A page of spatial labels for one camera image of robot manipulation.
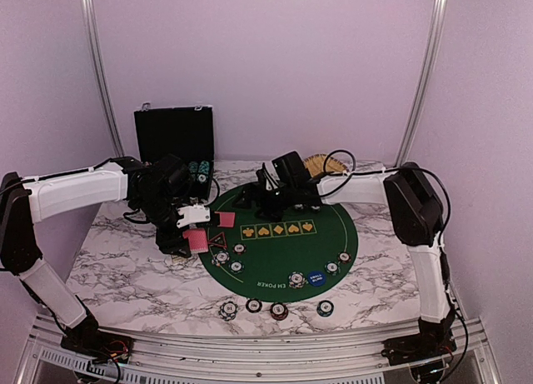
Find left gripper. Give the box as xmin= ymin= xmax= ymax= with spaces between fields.
xmin=134 ymin=192 xmax=191 ymax=257

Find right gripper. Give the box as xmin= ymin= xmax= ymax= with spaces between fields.
xmin=232 ymin=183 xmax=296 ymax=223

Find red-backed playing card deck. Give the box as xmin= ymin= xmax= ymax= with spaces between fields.
xmin=183 ymin=228 xmax=209 ymax=254

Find dealt card seat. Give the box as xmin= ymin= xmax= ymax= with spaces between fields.
xmin=217 ymin=212 xmax=236 ymax=228

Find placed hundred chip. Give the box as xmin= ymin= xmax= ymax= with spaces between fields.
xmin=338 ymin=252 xmax=351 ymax=263
xmin=232 ymin=243 xmax=247 ymax=255

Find triangular all-in button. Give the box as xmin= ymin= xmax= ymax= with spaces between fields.
xmin=208 ymin=232 xmax=227 ymax=249

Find placed ten chips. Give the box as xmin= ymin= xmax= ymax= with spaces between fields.
xmin=212 ymin=251 xmax=231 ymax=266
xmin=288 ymin=272 xmax=306 ymax=289

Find blue small blind button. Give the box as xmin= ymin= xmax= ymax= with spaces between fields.
xmin=306 ymin=271 xmax=326 ymax=287

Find hundred chip front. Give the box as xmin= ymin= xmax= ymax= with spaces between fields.
xmin=245 ymin=298 xmax=262 ymax=313

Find green fifty chip stack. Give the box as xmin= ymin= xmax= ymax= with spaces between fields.
xmin=316 ymin=300 xmax=334 ymax=317

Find blue ten chip stack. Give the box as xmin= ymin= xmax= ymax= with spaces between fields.
xmin=219 ymin=301 xmax=238 ymax=322

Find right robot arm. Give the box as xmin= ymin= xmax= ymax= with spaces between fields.
xmin=232 ymin=151 xmax=456 ymax=357

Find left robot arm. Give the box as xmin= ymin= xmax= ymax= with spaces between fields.
xmin=1 ymin=155 xmax=210 ymax=355

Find woven bamboo tray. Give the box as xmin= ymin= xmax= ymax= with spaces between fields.
xmin=303 ymin=153 xmax=348 ymax=178

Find green chip row in case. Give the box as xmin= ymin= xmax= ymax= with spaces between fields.
xmin=188 ymin=161 xmax=199 ymax=174

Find teal chip row in case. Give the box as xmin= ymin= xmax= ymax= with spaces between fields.
xmin=197 ymin=161 xmax=211 ymax=183

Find black poker chip case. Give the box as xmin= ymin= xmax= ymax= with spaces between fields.
xmin=134 ymin=105 xmax=215 ymax=200

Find round green poker mat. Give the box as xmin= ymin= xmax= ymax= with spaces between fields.
xmin=200 ymin=188 xmax=359 ymax=303

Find blue gold card box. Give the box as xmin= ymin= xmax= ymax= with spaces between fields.
xmin=171 ymin=255 xmax=192 ymax=265

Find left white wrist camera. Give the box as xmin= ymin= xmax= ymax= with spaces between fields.
xmin=176 ymin=204 xmax=211 ymax=227

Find left aluminium frame post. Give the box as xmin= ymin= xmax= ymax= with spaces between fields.
xmin=81 ymin=0 xmax=125 ymax=157

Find aluminium frame post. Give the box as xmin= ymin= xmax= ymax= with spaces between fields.
xmin=394 ymin=0 xmax=448 ymax=167
xmin=81 ymin=0 xmax=125 ymax=157

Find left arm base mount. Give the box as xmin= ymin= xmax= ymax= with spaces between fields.
xmin=61 ymin=332 xmax=133 ymax=363

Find front aluminium rail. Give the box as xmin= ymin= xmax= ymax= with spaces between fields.
xmin=8 ymin=315 xmax=503 ymax=383

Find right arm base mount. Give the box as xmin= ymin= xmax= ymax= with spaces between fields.
xmin=381 ymin=334 xmax=457 ymax=366

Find right aluminium frame post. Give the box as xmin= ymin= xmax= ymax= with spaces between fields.
xmin=394 ymin=0 xmax=448 ymax=167

